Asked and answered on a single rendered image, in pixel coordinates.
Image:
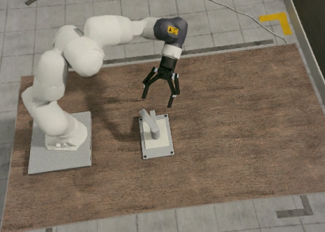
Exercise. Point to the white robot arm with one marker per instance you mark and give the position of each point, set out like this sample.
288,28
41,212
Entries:
84,52

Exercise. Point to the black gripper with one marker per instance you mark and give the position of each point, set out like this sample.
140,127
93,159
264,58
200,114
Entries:
166,74

